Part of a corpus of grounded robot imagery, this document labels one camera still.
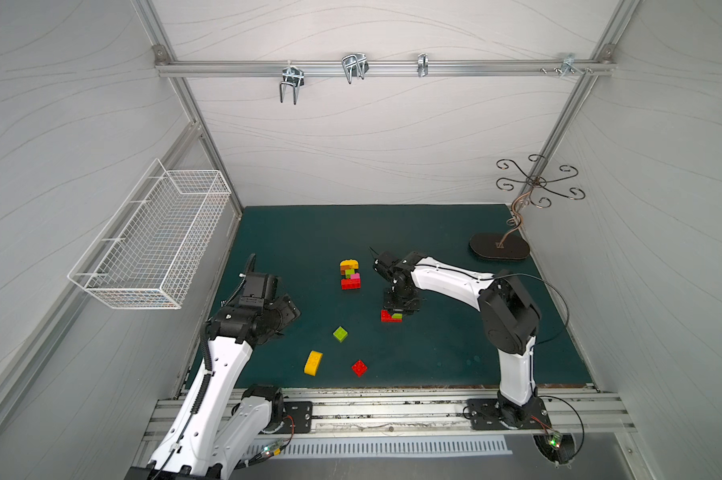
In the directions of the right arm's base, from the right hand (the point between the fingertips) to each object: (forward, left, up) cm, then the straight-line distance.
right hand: (392, 313), depth 90 cm
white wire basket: (-2, +58, +30) cm, 65 cm away
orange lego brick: (+14, +16, +2) cm, 22 cm away
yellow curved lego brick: (+18, +14, +1) cm, 23 cm away
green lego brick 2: (-2, -2, +1) cm, 3 cm away
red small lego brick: (-16, +9, 0) cm, 19 cm away
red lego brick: (+10, +13, 0) cm, 17 cm away
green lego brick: (-7, +15, 0) cm, 17 cm away
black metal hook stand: (+29, -37, -2) cm, 47 cm away
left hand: (-8, +28, +13) cm, 32 cm away
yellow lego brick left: (-16, +22, 0) cm, 27 cm away
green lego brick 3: (+14, +14, +1) cm, 20 cm away
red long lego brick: (-2, +2, 0) cm, 3 cm away
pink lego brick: (+12, +12, 0) cm, 17 cm away
